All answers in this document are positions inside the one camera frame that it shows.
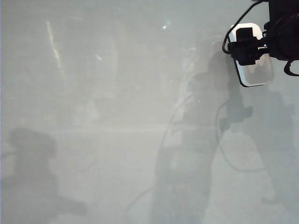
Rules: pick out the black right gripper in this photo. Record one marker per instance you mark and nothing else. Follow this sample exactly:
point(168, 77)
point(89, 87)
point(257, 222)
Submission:
point(246, 46)

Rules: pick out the white whiteboard eraser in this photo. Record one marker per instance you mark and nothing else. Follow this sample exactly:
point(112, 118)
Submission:
point(259, 72)

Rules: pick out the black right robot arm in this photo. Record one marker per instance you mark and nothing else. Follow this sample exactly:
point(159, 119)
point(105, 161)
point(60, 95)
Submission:
point(285, 28)

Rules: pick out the white glossy whiteboard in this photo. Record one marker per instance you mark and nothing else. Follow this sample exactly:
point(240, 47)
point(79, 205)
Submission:
point(116, 116)

